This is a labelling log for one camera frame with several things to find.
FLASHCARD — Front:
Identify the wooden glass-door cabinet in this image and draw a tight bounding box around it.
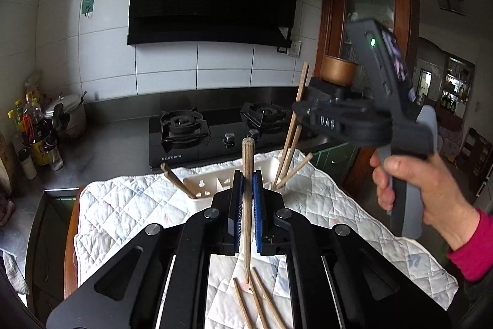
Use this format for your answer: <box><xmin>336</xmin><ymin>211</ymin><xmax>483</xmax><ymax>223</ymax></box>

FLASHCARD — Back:
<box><xmin>314</xmin><ymin>0</ymin><xmax>422</xmax><ymax>191</ymax></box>

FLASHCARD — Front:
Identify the person's right hand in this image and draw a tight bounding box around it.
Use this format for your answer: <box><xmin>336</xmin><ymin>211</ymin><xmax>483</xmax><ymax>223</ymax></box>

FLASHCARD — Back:
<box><xmin>370</xmin><ymin>153</ymin><xmax>482</xmax><ymax>250</ymax></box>

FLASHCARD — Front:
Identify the yellow-labelled jar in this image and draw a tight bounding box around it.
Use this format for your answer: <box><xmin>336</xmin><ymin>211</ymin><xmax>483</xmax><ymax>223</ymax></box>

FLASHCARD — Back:
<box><xmin>31</xmin><ymin>138</ymin><xmax>58</xmax><ymax>166</ymax></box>

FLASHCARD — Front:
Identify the round wooden cutting board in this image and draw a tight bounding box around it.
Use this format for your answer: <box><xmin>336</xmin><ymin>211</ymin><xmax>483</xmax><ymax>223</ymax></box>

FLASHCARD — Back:
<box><xmin>0</xmin><ymin>132</ymin><xmax>16</xmax><ymax>191</ymax></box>

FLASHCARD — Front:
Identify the shelf with bottles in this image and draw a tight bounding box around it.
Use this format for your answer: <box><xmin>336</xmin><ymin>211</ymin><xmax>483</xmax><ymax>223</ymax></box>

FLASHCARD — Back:
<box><xmin>439</xmin><ymin>51</ymin><xmax>476</xmax><ymax>117</ymax></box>

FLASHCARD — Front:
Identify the green base cabinet door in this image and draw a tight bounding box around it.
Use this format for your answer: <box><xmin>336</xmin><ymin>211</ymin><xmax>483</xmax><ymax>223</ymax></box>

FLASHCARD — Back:
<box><xmin>310</xmin><ymin>142</ymin><xmax>361</xmax><ymax>179</ymax></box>

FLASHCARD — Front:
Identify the yellow-capped bottle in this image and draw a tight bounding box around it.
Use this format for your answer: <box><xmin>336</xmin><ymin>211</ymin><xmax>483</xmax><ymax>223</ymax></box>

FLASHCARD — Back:
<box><xmin>8</xmin><ymin>109</ymin><xmax>24</xmax><ymax>148</ymax></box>

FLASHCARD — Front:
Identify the white quilted blanket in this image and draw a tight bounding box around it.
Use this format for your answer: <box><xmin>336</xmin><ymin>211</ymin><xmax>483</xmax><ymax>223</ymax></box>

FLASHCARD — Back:
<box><xmin>73</xmin><ymin>150</ymin><xmax>459</xmax><ymax>329</ymax></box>

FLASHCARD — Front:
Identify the grey dish rag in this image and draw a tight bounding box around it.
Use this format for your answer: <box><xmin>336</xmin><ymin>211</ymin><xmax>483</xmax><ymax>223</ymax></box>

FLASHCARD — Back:
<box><xmin>2</xmin><ymin>250</ymin><xmax>29</xmax><ymax>295</ymax></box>

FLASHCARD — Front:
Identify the ceiling vent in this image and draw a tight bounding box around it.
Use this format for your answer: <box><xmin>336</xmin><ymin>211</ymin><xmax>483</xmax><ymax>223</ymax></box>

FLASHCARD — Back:
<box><xmin>434</xmin><ymin>0</ymin><xmax>465</xmax><ymax>13</ymax></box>

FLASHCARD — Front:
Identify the small white cup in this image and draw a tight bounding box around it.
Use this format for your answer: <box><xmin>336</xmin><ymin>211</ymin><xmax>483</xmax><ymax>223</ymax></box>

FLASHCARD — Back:
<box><xmin>17</xmin><ymin>151</ymin><xmax>38</xmax><ymax>180</ymax></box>

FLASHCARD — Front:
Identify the lidded metal cooker pot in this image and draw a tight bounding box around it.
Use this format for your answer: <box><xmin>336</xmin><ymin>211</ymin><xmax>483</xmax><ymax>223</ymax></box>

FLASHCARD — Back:
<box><xmin>45</xmin><ymin>92</ymin><xmax>88</xmax><ymax>141</ymax></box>

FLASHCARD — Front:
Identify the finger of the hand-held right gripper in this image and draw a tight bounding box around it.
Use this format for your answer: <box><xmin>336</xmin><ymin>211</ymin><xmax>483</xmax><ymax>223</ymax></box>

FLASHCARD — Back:
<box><xmin>307</xmin><ymin>76</ymin><xmax>365</xmax><ymax>104</ymax></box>
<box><xmin>291</xmin><ymin>98</ymin><xmax>351</xmax><ymax>137</ymax></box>

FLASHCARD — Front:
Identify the black gas stove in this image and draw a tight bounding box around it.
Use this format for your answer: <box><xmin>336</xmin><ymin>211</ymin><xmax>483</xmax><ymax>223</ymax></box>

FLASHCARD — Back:
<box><xmin>148</xmin><ymin>101</ymin><xmax>320</xmax><ymax>170</ymax></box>

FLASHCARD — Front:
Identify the person's right forearm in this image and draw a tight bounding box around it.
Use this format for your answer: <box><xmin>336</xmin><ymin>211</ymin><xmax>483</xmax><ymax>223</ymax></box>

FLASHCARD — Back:
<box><xmin>447</xmin><ymin>208</ymin><xmax>493</xmax><ymax>281</ymax></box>

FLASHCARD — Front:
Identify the brown wooden chopstick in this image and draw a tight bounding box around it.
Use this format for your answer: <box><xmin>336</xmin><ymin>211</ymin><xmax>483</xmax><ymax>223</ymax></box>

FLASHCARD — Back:
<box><xmin>242</xmin><ymin>138</ymin><xmax>255</xmax><ymax>285</ymax></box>
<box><xmin>233</xmin><ymin>277</ymin><xmax>254</xmax><ymax>329</ymax></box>
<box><xmin>278</xmin><ymin>125</ymin><xmax>303</xmax><ymax>186</ymax></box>
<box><xmin>276</xmin><ymin>154</ymin><xmax>314</xmax><ymax>188</ymax></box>
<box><xmin>161</xmin><ymin>163</ymin><xmax>198</xmax><ymax>199</ymax></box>
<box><xmin>273</xmin><ymin>61</ymin><xmax>311</xmax><ymax>186</ymax></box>
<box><xmin>242</xmin><ymin>283</ymin><xmax>268</xmax><ymax>329</ymax></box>
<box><xmin>250</xmin><ymin>267</ymin><xmax>289</xmax><ymax>329</ymax></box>

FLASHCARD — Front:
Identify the brown inner cooking pot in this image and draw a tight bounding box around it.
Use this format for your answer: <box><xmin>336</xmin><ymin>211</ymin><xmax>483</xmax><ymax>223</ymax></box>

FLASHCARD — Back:
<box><xmin>320</xmin><ymin>55</ymin><xmax>359</xmax><ymax>85</ymax></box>

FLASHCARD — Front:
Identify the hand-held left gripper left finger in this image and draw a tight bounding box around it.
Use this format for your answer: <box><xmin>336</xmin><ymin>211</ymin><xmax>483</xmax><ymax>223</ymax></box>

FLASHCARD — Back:
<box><xmin>46</xmin><ymin>170</ymin><xmax>245</xmax><ymax>329</ymax></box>

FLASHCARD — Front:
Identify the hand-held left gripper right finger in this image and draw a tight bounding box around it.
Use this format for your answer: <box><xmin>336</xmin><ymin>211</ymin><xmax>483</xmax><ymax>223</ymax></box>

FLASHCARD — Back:
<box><xmin>252</xmin><ymin>172</ymin><xmax>451</xmax><ymax>329</ymax></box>

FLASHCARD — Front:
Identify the white plastic utensil holder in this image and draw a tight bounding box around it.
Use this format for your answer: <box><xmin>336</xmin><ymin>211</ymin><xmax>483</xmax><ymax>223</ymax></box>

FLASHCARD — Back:
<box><xmin>183</xmin><ymin>158</ymin><xmax>286</xmax><ymax>214</ymax></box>

